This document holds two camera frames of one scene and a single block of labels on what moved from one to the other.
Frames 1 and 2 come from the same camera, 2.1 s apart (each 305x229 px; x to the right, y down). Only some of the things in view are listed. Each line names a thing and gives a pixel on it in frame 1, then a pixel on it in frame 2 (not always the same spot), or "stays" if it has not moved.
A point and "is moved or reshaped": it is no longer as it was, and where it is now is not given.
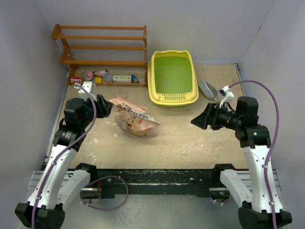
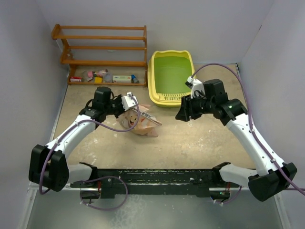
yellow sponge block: [98, 80] stays
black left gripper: [103, 107] -> [119, 99]
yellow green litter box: [172, 79] stays
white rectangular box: [121, 78] stays
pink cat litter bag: [132, 118] is moved or reshaped
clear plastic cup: [108, 77] stays
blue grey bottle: [134, 79] stays
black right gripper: [209, 116] -> [184, 113]
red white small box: [76, 79] stays
